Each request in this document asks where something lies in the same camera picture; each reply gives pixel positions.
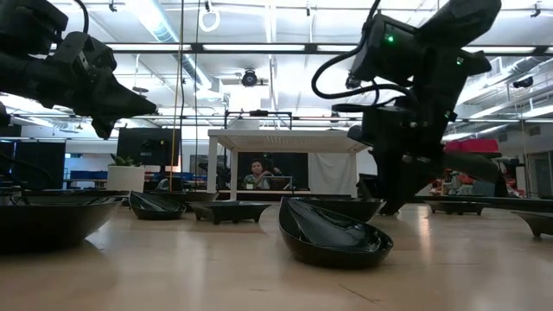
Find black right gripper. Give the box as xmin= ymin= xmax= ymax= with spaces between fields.
xmin=347 ymin=101 xmax=459 ymax=216

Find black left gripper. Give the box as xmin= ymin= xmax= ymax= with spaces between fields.
xmin=0 ymin=55 xmax=157 ymax=140

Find black wide bowl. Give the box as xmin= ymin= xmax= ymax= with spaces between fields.
xmin=283 ymin=196 xmax=385 ymax=224

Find large black leaf-shaped plate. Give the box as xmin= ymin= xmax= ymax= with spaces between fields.
xmin=278 ymin=196 xmax=394 ymax=270

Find large black round bowl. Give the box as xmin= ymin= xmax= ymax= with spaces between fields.
xmin=0 ymin=196 xmax=126 ymax=254

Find black footed bowl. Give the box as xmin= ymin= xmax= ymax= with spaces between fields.
xmin=512 ymin=210 xmax=553 ymax=238

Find black rectangular footed plate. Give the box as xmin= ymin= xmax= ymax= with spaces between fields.
xmin=188 ymin=201 xmax=272 ymax=225

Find small black leaf-shaped plate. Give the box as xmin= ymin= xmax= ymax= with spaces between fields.
xmin=128 ymin=191 xmax=188 ymax=221

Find green succulent plant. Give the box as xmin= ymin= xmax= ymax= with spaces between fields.
xmin=110 ymin=153 xmax=142 ymax=168

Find black monitor screen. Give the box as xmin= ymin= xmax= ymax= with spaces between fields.
xmin=116 ymin=127 xmax=182 ymax=168

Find white round plant pot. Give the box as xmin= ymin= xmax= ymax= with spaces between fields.
xmin=106 ymin=165 xmax=146 ymax=194

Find white hanging cloth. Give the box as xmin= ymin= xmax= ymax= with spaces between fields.
xmin=308 ymin=151 xmax=358 ymax=195

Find red storage bins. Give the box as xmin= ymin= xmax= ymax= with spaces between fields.
xmin=444 ymin=137 xmax=500 ymax=155

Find black partition panel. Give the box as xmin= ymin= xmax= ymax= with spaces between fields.
xmin=0 ymin=137 xmax=67 ymax=191

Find black overhead light bar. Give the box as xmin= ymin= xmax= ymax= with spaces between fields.
xmin=103 ymin=41 xmax=553 ymax=55

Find dark storage rack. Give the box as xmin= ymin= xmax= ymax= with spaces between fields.
xmin=431 ymin=150 xmax=526 ymax=198

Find grey laptop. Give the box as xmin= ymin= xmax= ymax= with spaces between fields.
xmin=263 ymin=175 xmax=293 ymax=191

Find white perforated metal shelf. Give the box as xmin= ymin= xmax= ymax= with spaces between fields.
xmin=207 ymin=128 xmax=377 ymax=202

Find black wavy deep bowl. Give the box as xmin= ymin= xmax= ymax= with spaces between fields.
xmin=149 ymin=191 xmax=219 ymax=213

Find person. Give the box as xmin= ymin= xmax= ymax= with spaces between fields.
xmin=241 ymin=158 xmax=282 ymax=191

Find black ceiling spotlight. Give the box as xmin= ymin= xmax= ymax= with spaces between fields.
xmin=240 ymin=68 xmax=259 ymax=88

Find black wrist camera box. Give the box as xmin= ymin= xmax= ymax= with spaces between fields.
xmin=51 ymin=30 xmax=118 ymax=73

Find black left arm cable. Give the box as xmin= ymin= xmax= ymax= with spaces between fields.
xmin=73 ymin=0 xmax=90 ymax=34

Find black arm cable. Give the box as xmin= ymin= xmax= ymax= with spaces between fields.
xmin=73 ymin=0 xmax=90 ymax=34
xmin=310 ymin=0 xmax=418 ymax=114

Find silver ventilation duct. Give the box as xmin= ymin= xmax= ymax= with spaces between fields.
xmin=127 ymin=0 xmax=213 ymax=90

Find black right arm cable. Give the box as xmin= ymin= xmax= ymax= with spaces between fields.
xmin=310 ymin=0 xmax=418 ymax=114

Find white hanging ring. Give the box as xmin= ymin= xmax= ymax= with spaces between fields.
xmin=198 ymin=7 xmax=221 ymax=34

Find black metal frame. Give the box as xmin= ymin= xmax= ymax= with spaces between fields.
xmin=223 ymin=109 xmax=294 ymax=130

